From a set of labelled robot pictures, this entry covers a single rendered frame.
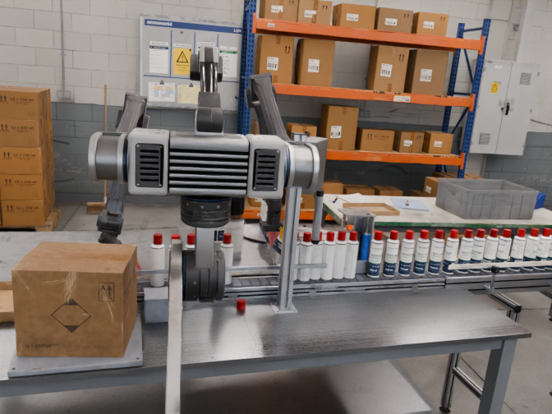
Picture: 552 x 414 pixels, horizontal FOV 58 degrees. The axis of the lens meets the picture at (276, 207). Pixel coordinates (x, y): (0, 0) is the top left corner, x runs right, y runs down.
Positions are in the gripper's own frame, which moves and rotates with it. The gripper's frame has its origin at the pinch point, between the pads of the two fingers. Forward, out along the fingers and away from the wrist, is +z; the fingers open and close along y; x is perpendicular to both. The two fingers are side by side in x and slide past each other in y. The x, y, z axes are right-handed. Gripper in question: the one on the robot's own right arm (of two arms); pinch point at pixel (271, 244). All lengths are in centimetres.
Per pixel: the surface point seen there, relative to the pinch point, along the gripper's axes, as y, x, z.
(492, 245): -103, 7, -1
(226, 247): 20.6, 9.2, -2.2
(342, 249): -28.1, 8.2, -0.3
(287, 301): -1.6, 22.8, 15.0
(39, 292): 80, 46, -3
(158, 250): 45.7, 8.5, -1.1
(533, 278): -128, 10, 16
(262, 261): -0.9, -15.2, 13.4
